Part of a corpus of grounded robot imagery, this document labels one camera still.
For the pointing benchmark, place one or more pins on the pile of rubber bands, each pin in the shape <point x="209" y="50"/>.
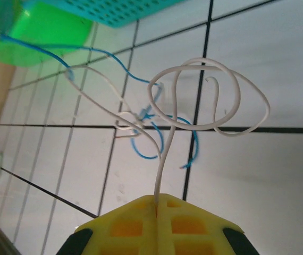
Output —
<point x="119" y="64"/>

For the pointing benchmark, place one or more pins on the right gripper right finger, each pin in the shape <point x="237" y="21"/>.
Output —
<point x="194" y="231"/>

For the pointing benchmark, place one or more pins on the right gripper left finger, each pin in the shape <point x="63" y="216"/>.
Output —
<point x="125" y="231"/>

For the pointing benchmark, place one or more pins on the teal plastic basket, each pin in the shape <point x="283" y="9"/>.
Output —
<point x="101" y="10"/>

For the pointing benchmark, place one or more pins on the green plastic basket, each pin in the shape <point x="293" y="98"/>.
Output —
<point x="48" y="40"/>

